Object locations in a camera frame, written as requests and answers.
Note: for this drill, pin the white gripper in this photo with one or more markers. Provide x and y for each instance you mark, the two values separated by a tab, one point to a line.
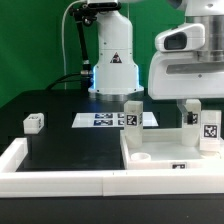
181	76

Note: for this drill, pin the white square table top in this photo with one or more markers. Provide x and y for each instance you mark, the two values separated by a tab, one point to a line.
163	149

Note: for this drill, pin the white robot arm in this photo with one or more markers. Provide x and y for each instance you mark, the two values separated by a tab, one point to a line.
116	73

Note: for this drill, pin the white tag sheet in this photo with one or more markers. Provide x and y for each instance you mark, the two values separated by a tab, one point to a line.
107	119

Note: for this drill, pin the white U-shaped obstacle fence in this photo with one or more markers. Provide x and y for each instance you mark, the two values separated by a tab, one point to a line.
100	183

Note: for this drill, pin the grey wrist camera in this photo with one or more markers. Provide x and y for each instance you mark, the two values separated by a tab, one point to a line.
185	37

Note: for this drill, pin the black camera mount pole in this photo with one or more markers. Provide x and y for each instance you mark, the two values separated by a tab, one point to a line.
83	16

